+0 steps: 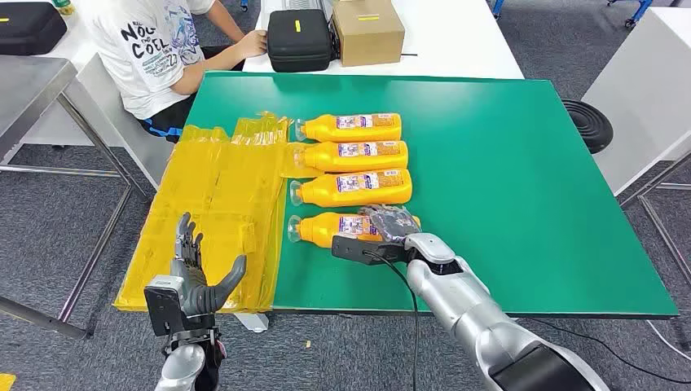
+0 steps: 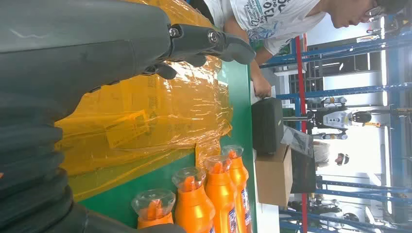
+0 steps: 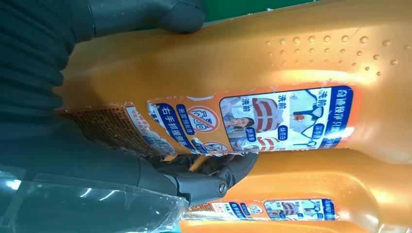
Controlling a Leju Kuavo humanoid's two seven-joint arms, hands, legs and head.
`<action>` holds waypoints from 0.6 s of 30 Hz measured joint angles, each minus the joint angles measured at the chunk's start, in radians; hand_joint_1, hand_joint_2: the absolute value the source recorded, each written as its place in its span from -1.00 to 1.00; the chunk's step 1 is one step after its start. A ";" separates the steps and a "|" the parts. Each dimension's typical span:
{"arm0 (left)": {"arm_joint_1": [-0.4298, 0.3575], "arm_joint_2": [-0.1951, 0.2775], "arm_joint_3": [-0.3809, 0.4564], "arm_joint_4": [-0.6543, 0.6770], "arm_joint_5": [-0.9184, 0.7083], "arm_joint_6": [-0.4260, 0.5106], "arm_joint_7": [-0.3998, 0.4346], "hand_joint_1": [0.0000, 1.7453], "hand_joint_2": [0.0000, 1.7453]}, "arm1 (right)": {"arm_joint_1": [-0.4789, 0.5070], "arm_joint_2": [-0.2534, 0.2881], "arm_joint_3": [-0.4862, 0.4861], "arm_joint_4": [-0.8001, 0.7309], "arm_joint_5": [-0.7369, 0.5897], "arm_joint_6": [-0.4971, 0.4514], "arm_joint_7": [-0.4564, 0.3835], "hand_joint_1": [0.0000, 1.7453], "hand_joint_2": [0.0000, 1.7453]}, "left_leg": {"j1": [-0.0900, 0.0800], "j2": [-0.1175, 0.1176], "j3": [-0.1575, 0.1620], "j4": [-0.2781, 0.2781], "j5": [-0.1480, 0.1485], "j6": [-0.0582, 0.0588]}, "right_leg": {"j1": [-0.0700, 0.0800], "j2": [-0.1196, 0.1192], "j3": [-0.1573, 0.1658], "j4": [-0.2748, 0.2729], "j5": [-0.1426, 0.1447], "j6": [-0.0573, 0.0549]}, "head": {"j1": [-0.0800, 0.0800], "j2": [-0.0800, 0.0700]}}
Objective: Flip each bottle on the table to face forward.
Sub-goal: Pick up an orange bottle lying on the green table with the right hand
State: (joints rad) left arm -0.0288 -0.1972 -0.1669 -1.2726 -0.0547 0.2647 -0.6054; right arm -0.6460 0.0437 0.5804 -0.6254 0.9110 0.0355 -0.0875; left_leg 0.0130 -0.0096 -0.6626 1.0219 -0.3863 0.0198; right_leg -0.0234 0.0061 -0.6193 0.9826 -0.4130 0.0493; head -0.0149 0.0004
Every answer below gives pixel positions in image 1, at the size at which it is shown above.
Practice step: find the person's forearm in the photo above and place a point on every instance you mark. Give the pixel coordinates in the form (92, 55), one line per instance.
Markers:
(208, 67)
(224, 19)

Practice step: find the yellow floor tape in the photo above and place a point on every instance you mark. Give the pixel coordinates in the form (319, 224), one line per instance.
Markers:
(6, 382)

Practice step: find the silver laptop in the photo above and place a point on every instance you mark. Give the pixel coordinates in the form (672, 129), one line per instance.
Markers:
(302, 4)

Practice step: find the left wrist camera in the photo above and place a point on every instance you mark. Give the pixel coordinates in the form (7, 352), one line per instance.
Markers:
(162, 307)

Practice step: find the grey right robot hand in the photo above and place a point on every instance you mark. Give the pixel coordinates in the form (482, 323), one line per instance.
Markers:
(397, 224)

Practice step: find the large black carrying case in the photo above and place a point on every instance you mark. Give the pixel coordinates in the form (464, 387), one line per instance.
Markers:
(27, 29)

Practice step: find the blue trolley frame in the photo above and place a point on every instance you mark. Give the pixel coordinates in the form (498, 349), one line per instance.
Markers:
(639, 8)

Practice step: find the long white table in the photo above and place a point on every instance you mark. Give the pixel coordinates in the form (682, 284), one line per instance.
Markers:
(459, 43)

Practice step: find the white table foot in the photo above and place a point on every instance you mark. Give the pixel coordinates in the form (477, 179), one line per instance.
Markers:
(253, 322)

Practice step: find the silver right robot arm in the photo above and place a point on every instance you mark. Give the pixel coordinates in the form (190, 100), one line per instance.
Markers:
(475, 318)

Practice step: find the brown cardboard box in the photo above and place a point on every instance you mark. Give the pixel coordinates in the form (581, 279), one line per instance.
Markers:
(367, 40)

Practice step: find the white table steel legs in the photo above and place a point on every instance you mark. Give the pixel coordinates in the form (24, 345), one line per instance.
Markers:
(637, 97)

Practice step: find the person's hand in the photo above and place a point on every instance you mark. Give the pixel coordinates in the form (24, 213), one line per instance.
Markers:
(252, 44)

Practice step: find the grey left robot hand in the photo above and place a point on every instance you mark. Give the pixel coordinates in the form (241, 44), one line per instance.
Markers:
(197, 294)

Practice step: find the green drink bottle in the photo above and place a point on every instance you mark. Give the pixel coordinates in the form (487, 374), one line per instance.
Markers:
(63, 6)

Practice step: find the yellow detergent bottle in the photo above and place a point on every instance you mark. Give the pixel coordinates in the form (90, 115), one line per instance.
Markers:
(324, 129)
(324, 193)
(324, 229)
(324, 159)

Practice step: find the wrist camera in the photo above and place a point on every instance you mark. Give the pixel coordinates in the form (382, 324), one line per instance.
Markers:
(356, 249)
(162, 307)

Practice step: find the yellow plastic sheet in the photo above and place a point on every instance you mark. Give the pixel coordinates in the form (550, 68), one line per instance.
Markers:
(216, 205)

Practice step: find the black carrying case yellow tag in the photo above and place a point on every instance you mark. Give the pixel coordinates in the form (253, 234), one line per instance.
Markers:
(299, 43)

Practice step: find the white panel table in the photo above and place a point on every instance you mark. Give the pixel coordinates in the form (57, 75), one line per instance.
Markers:
(108, 124)

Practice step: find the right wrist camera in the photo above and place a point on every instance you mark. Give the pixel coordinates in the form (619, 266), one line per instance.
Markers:
(356, 249)

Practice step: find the person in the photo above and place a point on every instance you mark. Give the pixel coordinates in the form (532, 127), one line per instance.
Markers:
(146, 54)

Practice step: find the black ribbed round disc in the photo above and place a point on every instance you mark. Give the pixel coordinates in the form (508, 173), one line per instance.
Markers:
(588, 127)

